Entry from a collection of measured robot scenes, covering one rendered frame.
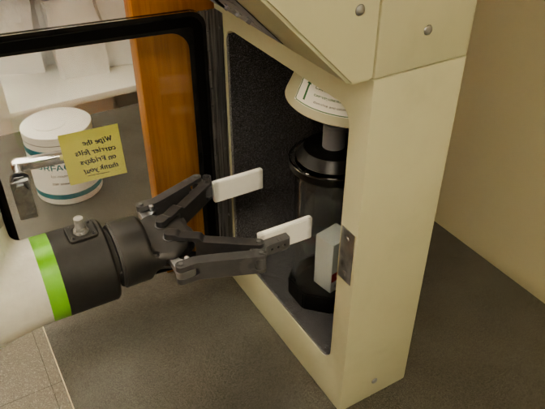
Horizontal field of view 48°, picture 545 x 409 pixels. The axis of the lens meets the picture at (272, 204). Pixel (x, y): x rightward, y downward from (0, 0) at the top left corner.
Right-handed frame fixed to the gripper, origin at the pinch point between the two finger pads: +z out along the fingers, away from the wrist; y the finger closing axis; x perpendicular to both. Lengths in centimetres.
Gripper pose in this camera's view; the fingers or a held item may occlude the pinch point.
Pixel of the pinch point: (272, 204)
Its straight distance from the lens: 74.7
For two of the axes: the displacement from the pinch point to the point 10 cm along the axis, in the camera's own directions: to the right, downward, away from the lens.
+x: 0.0, 8.1, 5.8
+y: -4.9, -5.1, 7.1
